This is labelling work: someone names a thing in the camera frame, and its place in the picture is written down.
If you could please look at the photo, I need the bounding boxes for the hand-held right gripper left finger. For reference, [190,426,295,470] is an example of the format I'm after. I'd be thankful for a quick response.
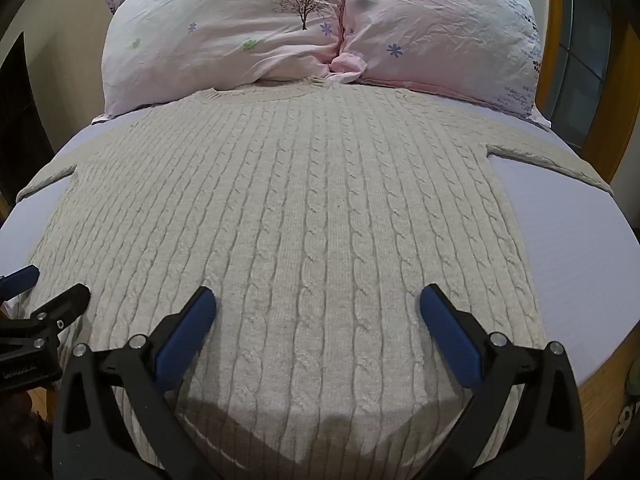
[54,286,222,480]

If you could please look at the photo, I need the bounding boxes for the lavender bed sheet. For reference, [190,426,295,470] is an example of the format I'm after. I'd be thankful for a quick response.
[0,100,640,391]

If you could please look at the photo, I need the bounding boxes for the beige cable-knit sweater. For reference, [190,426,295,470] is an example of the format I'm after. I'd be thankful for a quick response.
[16,76,614,480]

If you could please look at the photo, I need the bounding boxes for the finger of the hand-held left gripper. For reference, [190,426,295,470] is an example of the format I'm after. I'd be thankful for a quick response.
[0,283,91,341]
[0,265,40,301]

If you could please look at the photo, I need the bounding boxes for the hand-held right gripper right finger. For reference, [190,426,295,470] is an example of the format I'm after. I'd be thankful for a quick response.
[419,284,587,480]

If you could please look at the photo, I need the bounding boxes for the pink floral pillow with tree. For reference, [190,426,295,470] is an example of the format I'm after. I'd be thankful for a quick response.
[101,0,348,118]

